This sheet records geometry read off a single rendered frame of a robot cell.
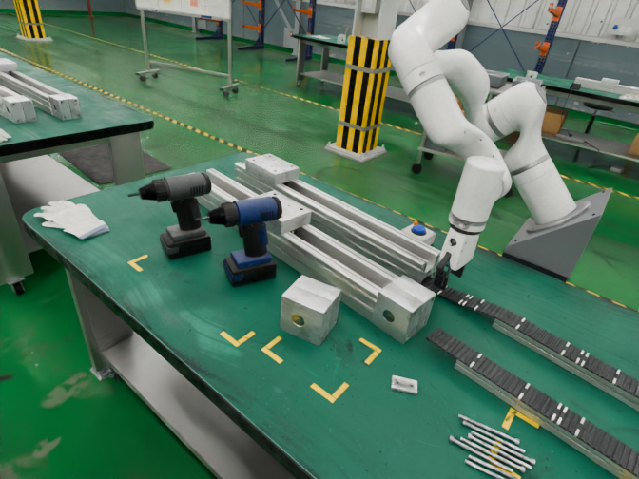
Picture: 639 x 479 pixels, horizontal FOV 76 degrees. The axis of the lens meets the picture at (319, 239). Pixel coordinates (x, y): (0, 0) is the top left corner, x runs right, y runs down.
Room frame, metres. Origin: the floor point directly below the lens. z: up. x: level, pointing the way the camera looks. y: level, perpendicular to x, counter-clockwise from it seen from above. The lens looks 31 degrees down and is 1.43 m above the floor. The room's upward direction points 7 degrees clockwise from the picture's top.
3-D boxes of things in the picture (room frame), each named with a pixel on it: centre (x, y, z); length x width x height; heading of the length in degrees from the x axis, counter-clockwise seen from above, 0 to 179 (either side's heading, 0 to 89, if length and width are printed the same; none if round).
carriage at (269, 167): (1.32, 0.19, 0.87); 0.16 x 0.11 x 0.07; 49
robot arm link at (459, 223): (0.86, -0.34, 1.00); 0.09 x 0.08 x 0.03; 139
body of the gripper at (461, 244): (0.86, -0.34, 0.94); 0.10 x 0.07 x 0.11; 139
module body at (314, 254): (1.02, 0.13, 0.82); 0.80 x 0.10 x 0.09; 49
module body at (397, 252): (1.16, 0.00, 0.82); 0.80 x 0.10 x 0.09; 49
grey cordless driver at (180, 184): (0.91, 0.39, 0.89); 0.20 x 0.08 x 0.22; 128
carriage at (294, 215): (1.02, 0.13, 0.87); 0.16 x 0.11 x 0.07; 49
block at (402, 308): (0.73, -0.22, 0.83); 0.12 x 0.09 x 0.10; 139
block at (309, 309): (0.69, 0.00, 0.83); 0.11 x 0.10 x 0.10; 156
